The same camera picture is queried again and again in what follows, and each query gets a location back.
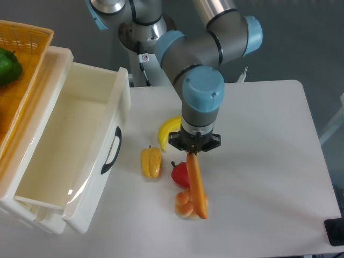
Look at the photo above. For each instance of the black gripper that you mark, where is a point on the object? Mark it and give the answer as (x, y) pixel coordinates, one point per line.
(197, 143)

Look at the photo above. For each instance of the long orange bread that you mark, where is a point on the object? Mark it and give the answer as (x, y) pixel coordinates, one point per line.
(196, 185)

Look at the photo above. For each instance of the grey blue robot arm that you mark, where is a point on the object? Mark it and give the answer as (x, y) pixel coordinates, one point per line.
(189, 64)

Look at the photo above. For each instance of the round knotted bread roll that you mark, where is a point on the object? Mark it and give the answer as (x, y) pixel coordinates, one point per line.
(184, 206)

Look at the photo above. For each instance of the red bell pepper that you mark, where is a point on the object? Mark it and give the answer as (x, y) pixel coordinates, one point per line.
(179, 174)

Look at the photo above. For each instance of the yellow banana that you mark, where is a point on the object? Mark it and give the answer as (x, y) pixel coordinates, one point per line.
(170, 125)

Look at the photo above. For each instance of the yellow bell pepper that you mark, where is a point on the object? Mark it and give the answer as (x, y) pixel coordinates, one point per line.
(151, 160)

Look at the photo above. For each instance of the white plastic drawer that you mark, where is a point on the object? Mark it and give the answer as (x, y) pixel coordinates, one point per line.
(64, 173)

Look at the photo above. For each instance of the black device at edge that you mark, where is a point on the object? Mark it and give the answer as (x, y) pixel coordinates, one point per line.
(334, 230)

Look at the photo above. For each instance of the green bell pepper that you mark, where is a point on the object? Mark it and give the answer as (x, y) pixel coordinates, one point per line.
(11, 69)

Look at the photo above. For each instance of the orange woven basket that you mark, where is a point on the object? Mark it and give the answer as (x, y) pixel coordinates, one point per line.
(30, 44)

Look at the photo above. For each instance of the black drawer handle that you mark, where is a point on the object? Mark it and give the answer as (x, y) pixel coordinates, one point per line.
(113, 151)

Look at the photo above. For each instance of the white drawer cabinet frame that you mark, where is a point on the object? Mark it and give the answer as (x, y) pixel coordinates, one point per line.
(43, 96)

